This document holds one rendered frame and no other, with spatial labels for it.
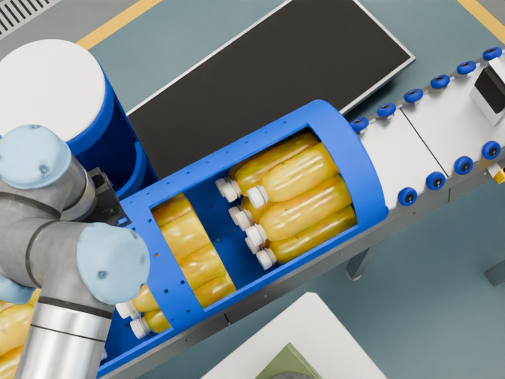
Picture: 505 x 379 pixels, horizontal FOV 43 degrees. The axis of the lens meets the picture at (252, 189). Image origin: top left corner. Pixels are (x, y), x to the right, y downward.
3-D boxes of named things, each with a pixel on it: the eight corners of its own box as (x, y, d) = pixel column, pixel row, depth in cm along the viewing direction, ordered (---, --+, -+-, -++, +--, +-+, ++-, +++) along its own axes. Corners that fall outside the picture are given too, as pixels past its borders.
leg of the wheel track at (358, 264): (364, 276, 236) (393, 229, 177) (350, 283, 235) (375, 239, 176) (355, 262, 238) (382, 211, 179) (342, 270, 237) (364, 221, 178)
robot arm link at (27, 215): (7, 296, 64) (45, 194, 68) (-58, 283, 70) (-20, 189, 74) (64, 315, 70) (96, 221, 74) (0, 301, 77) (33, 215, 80)
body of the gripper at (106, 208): (134, 225, 96) (115, 201, 85) (82, 253, 95) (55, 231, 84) (113, 183, 99) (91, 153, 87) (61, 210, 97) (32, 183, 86)
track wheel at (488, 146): (501, 139, 146) (495, 136, 147) (484, 148, 145) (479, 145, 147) (503, 155, 148) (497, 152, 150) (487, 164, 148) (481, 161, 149)
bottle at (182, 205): (185, 192, 126) (92, 241, 124) (202, 225, 125) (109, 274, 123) (185, 197, 133) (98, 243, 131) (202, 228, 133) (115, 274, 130)
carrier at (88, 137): (82, 243, 228) (162, 249, 227) (-29, 146, 146) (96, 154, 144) (95, 168, 238) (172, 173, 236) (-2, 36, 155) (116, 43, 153)
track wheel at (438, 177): (445, 170, 144) (439, 166, 145) (428, 180, 143) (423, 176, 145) (448, 186, 146) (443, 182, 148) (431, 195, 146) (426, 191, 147)
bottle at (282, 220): (352, 208, 132) (266, 255, 129) (333, 179, 134) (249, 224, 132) (355, 196, 125) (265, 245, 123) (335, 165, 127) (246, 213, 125)
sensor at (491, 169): (508, 179, 152) (515, 171, 147) (497, 185, 152) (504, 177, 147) (488, 153, 154) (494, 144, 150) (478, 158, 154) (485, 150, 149)
